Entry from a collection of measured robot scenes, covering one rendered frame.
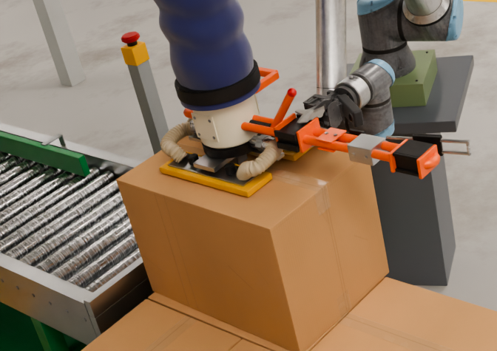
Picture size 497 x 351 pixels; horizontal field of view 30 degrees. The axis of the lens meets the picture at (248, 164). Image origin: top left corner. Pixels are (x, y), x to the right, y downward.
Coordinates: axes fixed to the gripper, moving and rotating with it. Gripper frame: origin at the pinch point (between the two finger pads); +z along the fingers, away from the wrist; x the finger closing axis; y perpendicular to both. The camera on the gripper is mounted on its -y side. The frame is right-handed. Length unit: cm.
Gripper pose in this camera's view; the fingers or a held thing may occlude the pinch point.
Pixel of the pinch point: (305, 134)
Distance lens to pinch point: 232.8
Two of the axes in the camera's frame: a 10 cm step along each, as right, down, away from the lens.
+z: -6.6, 4.8, -5.8
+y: -7.3, -1.8, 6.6
